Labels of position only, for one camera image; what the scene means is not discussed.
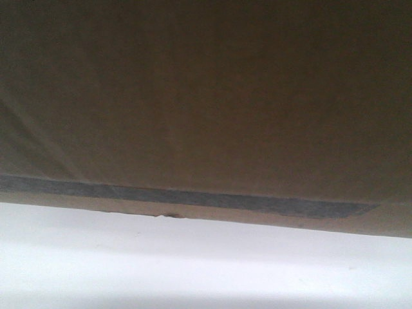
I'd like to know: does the brown cardboard box black print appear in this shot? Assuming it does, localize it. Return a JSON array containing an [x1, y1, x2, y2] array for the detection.
[[1, 1, 411, 238]]

